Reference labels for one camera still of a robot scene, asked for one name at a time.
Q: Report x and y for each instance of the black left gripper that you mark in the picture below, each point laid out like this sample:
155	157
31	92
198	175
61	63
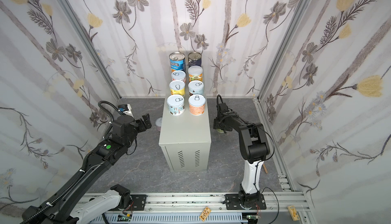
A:
142	122

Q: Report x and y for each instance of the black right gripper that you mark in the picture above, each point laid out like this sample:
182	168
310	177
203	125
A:
220	122

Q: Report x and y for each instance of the white-lid pink can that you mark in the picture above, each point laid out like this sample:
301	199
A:
178	75
158	123

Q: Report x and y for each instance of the white-lid teal can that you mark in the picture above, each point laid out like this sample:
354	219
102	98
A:
175	104

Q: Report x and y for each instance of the white-lid grey can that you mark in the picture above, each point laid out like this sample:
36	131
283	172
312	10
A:
196	88

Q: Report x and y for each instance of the white-lid yellow can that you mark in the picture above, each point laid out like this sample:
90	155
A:
177	87

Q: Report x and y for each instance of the green orange label can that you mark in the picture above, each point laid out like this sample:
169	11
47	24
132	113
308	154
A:
195	73

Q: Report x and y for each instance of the white-lid pink can front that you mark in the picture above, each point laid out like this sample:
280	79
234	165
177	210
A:
178	75

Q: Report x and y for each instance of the dark can with gold lid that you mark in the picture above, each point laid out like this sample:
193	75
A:
194	59

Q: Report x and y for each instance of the blue label soup can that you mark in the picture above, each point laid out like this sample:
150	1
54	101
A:
177	61

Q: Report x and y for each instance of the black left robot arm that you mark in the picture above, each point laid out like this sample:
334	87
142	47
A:
61	207

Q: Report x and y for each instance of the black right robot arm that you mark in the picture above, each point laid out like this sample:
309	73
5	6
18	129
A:
254	149

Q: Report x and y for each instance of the grey metal cabinet box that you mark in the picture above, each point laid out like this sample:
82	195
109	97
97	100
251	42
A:
185	139

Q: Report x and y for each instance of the small orange tag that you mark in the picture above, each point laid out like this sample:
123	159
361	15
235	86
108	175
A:
205	213

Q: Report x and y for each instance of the yellow tag right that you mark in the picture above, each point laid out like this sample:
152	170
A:
293	212

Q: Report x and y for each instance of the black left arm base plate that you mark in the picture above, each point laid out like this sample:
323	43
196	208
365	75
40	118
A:
138	202

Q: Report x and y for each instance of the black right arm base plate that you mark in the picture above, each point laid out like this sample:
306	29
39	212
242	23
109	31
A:
238	201

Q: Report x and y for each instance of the left corner wall post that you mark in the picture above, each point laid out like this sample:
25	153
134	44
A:
83	36

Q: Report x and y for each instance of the white cable duct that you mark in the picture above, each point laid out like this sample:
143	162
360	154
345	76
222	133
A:
176	218

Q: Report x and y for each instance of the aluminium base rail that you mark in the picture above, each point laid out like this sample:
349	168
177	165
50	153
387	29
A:
276	203

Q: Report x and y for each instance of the aluminium corner wall post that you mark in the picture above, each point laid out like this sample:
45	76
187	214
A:
298	15

